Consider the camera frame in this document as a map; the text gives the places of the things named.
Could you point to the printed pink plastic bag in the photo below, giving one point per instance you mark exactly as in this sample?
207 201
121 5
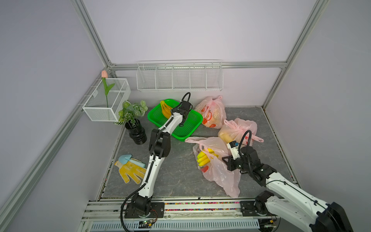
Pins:
213 112
233 130

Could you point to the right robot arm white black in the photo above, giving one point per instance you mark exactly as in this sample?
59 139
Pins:
284 199

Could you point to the green plastic basket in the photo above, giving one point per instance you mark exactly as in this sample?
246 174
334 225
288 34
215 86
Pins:
193 121

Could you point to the black plant vase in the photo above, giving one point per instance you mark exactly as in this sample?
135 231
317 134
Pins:
136 131

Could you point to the plain pink plastic bag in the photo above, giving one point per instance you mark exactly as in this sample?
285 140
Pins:
216 170

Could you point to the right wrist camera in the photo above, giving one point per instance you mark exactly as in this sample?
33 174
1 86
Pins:
234 148

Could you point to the pink artificial tulip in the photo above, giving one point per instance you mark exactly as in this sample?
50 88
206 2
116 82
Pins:
107 88

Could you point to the yellow banana bunch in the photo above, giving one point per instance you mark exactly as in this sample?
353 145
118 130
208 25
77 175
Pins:
202 158
166 109

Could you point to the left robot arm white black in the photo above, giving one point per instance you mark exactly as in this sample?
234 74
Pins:
159 149

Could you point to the white wire shelf back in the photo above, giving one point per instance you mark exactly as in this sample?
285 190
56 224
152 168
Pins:
189 75

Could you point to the yellow white work glove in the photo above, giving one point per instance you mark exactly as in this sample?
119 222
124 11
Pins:
131 171

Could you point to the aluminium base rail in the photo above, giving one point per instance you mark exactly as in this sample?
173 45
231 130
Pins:
193 215

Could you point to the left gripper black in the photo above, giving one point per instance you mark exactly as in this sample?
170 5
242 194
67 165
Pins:
179 112

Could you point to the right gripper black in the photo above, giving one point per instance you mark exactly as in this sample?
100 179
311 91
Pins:
230 162

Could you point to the white wire basket left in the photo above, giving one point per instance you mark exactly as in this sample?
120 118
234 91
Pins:
105 102

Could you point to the green potted plant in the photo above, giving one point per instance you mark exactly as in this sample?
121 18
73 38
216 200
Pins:
131 112

